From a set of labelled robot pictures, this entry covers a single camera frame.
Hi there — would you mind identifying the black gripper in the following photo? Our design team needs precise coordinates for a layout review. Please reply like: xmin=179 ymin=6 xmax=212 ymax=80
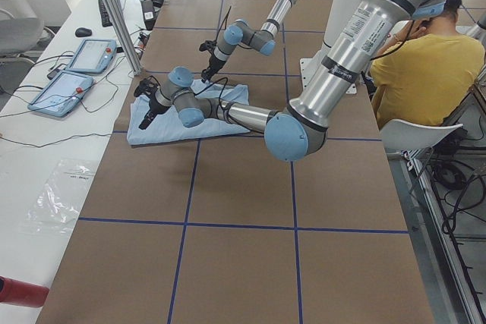
xmin=201 ymin=55 xmax=225 ymax=82
xmin=138 ymin=94 xmax=169 ymax=130

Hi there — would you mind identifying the light blue striped shirt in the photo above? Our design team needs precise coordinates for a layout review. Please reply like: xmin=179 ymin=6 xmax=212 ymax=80
xmin=126 ymin=80 xmax=251 ymax=147

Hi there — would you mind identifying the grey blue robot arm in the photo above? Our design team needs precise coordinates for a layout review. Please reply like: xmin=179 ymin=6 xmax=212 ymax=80
xmin=136 ymin=0 xmax=445 ymax=162
xmin=199 ymin=0 xmax=298 ymax=81

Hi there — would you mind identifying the upper blue teach pendant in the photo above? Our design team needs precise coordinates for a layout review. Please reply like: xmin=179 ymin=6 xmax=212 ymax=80
xmin=65 ymin=39 xmax=117 ymax=74

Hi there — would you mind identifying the blue teach pendant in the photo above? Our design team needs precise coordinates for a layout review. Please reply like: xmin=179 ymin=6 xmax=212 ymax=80
xmin=27 ymin=71 xmax=94 ymax=118
xmin=65 ymin=39 xmax=117 ymax=74

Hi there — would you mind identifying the lower blue teach pendant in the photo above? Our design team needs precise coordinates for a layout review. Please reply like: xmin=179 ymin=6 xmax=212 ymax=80
xmin=27 ymin=71 xmax=94 ymax=118

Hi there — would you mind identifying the black keyboard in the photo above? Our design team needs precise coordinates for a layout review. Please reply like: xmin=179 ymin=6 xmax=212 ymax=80
xmin=97 ymin=0 xmax=122 ymax=29

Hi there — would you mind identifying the black computer mouse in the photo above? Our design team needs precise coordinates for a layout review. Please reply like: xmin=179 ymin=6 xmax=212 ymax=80
xmin=75 ymin=27 xmax=93 ymax=38

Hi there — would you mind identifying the clear plastic bag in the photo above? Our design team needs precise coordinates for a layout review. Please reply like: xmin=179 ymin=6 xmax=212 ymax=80
xmin=19 ymin=159 xmax=99 ymax=235

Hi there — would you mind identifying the white chair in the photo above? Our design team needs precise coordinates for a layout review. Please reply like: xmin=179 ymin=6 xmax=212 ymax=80
xmin=380 ymin=119 xmax=463 ymax=161

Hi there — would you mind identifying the red cylinder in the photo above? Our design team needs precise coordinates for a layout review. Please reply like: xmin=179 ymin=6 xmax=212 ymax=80
xmin=0 ymin=276 xmax=49 ymax=308

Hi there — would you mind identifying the person in yellow shirt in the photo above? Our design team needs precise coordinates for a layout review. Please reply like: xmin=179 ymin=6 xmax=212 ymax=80
xmin=370 ymin=0 xmax=485 ymax=127

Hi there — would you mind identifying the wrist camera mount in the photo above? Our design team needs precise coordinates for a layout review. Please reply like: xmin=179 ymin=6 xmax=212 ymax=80
xmin=199 ymin=40 xmax=217 ymax=54
xmin=134 ymin=77 xmax=159 ymax=98

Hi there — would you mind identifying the aluminium frame post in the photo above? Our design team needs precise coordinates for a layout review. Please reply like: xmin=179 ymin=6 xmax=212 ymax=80
xmin=103 ymin=0 xmax=142 ymax=76

